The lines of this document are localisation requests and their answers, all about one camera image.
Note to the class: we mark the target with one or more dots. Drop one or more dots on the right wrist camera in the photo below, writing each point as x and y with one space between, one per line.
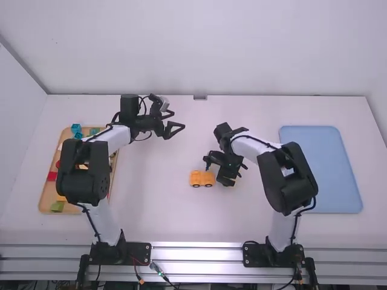
226 180

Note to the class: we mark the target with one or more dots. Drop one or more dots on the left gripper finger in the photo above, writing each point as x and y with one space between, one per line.
172 129
165 115

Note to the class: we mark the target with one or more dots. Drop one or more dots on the teal toy brick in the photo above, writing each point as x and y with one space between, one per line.
78 135
76 127

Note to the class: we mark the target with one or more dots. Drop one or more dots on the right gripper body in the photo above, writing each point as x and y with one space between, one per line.
231 161

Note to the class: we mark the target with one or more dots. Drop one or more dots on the silver rails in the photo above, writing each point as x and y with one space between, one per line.
196 256

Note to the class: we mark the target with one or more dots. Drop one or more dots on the yellow toy car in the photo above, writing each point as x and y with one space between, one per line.
201 179

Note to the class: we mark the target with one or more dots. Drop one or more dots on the blue mat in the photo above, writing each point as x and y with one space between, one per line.
329 169

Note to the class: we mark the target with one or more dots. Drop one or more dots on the small red toy brick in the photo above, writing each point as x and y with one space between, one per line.
57 164

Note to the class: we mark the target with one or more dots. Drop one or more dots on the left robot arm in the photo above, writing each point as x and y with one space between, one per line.
99 142

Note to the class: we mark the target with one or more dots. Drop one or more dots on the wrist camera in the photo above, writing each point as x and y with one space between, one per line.
226 180
162 102

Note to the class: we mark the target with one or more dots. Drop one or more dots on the tan tray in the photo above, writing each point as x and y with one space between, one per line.
45 193

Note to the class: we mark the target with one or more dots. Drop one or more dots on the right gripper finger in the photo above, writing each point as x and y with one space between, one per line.
217 154
207 162

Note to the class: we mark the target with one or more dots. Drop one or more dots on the yellow toy brick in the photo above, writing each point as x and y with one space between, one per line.
61 198
81 166

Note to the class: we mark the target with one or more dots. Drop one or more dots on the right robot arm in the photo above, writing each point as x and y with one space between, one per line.
287 178

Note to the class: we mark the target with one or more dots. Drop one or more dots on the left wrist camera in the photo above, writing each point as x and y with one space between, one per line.
162 102

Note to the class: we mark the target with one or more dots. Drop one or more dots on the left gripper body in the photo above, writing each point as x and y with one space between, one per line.
149 124

